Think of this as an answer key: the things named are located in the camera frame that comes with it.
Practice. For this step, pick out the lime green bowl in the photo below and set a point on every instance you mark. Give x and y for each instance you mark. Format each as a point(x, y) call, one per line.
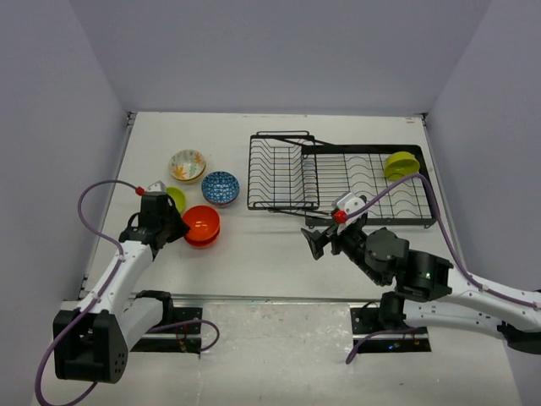
point(178, 197)
point(399, 165)

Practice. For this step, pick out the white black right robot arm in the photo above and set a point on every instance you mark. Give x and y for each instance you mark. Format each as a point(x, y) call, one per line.
point(429, 291)

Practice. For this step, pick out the black wire dish rack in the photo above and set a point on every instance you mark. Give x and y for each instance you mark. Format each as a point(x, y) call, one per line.
point(293, 173)

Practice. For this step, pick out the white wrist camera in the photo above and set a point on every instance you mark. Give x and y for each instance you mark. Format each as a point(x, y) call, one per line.
point(346, 210)
point(157, 188)

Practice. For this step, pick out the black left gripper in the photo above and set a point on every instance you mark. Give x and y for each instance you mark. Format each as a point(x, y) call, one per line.
point(182, 227)

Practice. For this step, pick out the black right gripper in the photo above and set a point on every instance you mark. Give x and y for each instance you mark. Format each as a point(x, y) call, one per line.
point(316, 240)

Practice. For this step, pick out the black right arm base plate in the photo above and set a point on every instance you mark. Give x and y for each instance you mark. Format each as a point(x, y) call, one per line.
point(364, 321)

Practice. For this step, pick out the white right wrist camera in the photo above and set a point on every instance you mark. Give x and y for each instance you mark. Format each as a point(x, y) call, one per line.
point(346, 210)

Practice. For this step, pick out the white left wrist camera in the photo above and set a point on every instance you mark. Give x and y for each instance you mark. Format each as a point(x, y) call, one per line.
point(157, 188)

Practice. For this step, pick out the orange bowl front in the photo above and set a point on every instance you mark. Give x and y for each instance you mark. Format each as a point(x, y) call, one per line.
point(200, 245)

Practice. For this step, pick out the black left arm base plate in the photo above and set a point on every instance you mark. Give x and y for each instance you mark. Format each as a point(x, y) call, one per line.
point(175, 340)

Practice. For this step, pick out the white floral leaf bowl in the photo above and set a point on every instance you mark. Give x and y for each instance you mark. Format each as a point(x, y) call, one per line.
point(187, 165)

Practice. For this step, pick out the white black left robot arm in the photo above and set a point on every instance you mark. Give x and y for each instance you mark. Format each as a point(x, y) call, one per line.
point(94, 339)

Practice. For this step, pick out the orange bowl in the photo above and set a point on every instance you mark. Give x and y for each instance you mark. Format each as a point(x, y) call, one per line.
point(200, 245)
point(204, 223)

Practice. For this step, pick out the blue white patterned bowl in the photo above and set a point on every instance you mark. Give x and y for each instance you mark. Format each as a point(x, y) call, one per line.
point(220, 188)

